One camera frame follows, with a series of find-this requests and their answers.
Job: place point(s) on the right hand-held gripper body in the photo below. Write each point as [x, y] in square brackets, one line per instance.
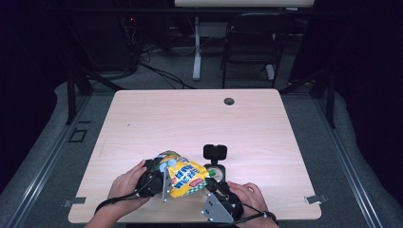
[221, 207]

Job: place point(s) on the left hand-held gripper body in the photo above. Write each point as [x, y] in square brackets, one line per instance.
[152, 185]

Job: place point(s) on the yellow spouted pouch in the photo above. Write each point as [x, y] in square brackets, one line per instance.
[187, 179]

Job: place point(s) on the glass jar with black lid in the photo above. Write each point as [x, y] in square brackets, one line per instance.
[215, 158]

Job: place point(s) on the person's left hand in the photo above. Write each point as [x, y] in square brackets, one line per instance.
[126, 186]

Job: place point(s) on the person's right hand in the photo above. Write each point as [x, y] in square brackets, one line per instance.
[250, 198]

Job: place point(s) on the grey tape strip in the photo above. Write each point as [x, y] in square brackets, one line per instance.
[316, 199]
[74, 201]

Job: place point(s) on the black metal stand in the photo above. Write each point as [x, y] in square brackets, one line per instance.
[330, 98]
[72, 95]

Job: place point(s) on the white desk leg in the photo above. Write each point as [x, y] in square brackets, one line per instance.
[197, 50]

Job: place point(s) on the dark equipment cabinet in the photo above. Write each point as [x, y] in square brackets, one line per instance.
[107, 44]

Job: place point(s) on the black folding chair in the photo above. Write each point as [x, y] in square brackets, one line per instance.
[253, 41]

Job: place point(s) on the aluminium floor rail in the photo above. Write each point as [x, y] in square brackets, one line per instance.
[348, 164]
[47, 161]

